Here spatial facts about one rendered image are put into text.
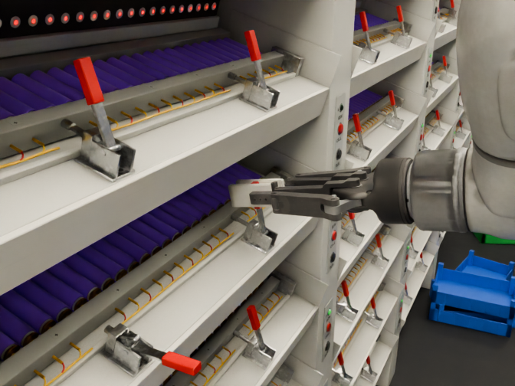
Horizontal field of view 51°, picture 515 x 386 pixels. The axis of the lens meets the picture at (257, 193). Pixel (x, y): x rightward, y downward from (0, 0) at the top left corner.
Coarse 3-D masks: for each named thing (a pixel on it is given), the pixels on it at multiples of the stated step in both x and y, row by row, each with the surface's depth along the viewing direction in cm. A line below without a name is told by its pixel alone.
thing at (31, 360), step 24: (216, 216) 71; (192, 240) 65; (144, 264) 59; (168, 264) 61; (192, 264) 63; (120, 288) 55; (144, 288) 58; (72, 312) 50; (96, 312) 51; (120, 312) 54; (48, 336) 47; (72, 336) 49; (24, 360) 45; (48, 360) 47; (0, 384) 42; (48, 384) 45
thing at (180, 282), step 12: (264, 216) 78; (228, 240) 70; (216, 252) 67; (204, 264) 64; (168, 288) 59; (156, 300) 57; (144, 312) 55; (132, 324) 54; (96, 348) 50; (84, 360) 48; (60, 372) 47; (72, 372) 47
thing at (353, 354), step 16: (384, 288) 166; (400, 288) 163; (384, 304) 160; (368, 320) 151; (384, 320) 154; (352, 336) 143; (368, 336) 146; (352, 352) 139; (368, 352) 141; (336, 368) 132; (352, 368) 134; (336, 384) 128; (352, 384) 129
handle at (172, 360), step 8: (136, 344) 50; (136, 352) 49; (144, 352) 48; (152, 352) 48; (160, 352) 48; (168, 352) 48; (160, 360) 48; (168, 360) 47; (176, 360) 47; (184, 360) 47; (192, 360) 47; (176, 368) 47; (184, 368) 46; (192, 368) 46; (200, 368) 47
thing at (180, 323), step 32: (256, 160) 89; (288, 160) 86; (288, 224) 79; (192, 256) 66; (224, 256) 68; (256, 256) 70; (160, 288) 60; (192, 288) 61; (224, 288) 63; (160, 320) 56; (192, 320) 57; (32, 384) 46; (64, 384) 46; (96, 384) 47; (128, 384) 48
